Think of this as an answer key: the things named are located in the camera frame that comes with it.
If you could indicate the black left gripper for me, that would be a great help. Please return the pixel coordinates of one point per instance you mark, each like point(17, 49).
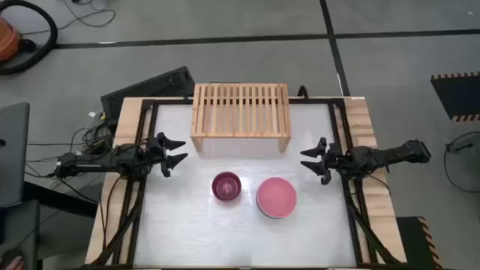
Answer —
point(153, 155)

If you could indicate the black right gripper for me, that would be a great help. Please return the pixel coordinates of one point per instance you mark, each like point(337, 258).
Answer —
point(336, 160)

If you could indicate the large pink bowl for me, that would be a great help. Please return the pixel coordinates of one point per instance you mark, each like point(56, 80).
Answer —
point(276, 197)

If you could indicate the stack of red orange bowls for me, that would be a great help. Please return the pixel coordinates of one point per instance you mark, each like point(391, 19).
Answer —
point(226, 186)

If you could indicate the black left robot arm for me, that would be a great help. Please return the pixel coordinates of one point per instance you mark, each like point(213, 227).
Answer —
point(93, 162)

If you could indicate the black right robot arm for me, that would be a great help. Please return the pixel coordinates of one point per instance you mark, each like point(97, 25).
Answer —
point(386, 155)

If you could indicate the wooden slatted shelf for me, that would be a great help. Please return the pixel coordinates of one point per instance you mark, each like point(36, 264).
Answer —
point(240, 112)

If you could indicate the black perforated box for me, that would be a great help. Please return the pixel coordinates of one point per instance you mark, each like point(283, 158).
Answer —
point(150, 90)

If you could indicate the black mat with wooden edge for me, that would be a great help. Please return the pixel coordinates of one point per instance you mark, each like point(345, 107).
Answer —
point(459, 95)
point(416, 240)

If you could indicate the grey office chair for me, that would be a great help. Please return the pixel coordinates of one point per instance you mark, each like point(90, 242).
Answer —
point(13, 153)

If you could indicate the orange vacuum cleaner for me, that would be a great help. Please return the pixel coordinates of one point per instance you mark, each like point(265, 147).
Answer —
point(7, 39)

